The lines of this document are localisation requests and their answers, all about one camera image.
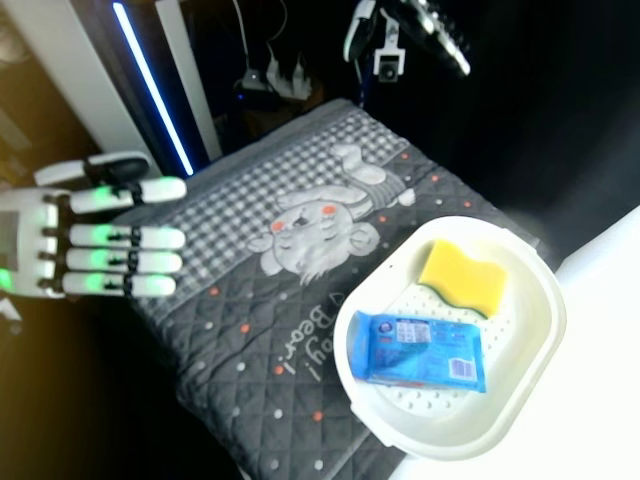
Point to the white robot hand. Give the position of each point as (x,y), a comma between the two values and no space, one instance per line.
(430,20)
(30,240)

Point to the yellow green sponge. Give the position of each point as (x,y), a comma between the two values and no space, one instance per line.
(465,275)

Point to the blue wet wipes pack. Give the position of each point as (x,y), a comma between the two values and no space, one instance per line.
(415,350)

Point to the white plastic basket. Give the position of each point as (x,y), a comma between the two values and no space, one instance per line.
(450,420)

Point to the white power strip with plugs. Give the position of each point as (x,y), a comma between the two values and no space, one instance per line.
(287,77)

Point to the white round adapter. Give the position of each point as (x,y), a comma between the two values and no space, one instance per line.
(254,77)

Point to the blue white light strip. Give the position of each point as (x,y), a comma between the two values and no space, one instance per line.
(152,90)

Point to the grey quilt with bear print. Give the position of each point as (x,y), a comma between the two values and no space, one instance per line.
(260,200)

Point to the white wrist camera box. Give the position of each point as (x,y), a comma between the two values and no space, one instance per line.
(388,65)

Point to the white cabinet frame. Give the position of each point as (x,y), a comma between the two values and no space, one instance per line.
(85,90)

